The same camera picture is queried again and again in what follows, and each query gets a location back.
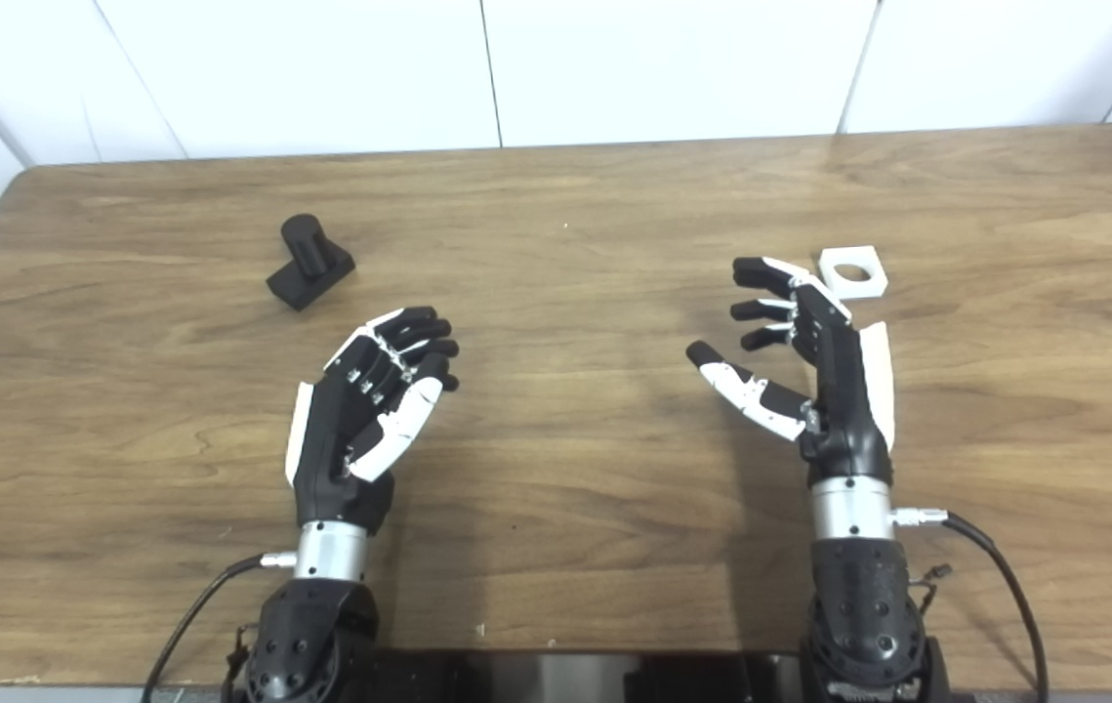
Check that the black glossy robot chest panel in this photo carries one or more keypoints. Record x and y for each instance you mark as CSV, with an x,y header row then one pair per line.
x,y
565,679

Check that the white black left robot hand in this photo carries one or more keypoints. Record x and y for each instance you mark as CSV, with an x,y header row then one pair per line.
x,y
331,439

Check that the white square piece with hole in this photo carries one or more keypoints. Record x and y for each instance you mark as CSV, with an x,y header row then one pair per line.
x,y
866,283

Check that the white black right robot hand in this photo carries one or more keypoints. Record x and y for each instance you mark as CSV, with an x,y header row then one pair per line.
x,y
848,410

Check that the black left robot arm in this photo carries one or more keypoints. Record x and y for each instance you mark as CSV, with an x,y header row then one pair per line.
x,y
311,635

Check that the black peg with square base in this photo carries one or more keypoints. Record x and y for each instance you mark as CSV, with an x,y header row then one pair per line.
x,y
307,268

